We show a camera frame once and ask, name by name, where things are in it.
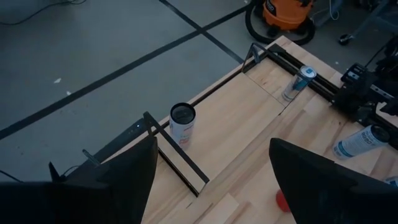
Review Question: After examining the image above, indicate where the black box with indicator lights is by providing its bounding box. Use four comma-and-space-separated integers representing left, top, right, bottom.
67, 117, 150, 180

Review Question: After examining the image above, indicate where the black floor cable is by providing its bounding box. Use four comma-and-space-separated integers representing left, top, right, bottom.
0, 0, 87, 26

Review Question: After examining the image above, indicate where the orange shop vacuum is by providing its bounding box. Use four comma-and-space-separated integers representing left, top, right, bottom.
244, 0, 317, 46
262, 0, 315, 32

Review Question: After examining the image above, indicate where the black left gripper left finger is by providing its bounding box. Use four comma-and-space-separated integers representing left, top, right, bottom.
0, 136, 159, 224

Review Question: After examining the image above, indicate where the white Celsius Peach Vibe can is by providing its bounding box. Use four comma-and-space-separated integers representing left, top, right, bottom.
169, 102, 197, 150

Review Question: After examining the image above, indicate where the red Coca-Cola can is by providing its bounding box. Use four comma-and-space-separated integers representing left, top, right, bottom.
275, 189, 292, 213

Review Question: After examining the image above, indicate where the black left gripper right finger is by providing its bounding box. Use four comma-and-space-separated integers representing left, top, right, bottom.
269, 138, 398, 224

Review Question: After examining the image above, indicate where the white Celsius Arctic Vibe can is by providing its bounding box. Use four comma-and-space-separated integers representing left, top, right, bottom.
332, 124, 391, 161

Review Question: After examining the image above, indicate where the black aluminium table frame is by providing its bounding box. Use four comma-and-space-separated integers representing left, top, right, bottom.
67, 42, 398, 180

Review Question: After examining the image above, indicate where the silver blue Red Bull can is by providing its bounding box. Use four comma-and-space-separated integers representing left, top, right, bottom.
281, 65, 317, 103

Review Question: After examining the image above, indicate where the grey wheeled stand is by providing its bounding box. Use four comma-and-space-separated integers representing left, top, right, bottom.
338, 0, 398, 47

